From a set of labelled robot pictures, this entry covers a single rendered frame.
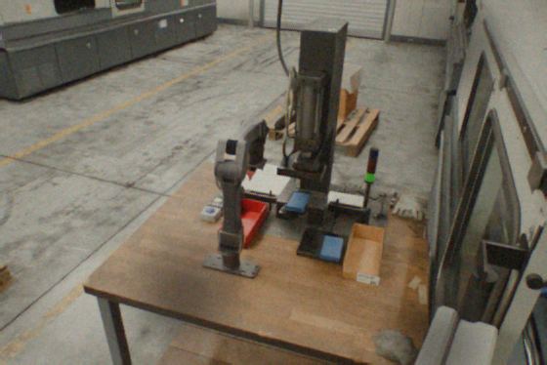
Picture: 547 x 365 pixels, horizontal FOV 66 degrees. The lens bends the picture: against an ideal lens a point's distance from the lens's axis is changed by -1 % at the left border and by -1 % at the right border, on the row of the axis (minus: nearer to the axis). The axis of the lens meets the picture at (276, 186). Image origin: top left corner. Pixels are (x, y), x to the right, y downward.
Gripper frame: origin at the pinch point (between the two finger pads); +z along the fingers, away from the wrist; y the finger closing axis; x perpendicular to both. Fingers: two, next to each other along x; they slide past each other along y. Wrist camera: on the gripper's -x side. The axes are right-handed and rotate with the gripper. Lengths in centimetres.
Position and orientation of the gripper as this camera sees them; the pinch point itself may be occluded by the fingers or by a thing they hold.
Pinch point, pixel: (250, 178)
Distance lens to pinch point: 168.2
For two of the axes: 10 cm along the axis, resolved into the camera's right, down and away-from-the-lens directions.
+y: -9.6, -2.6, 1.1
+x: -2.5, 6.2, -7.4
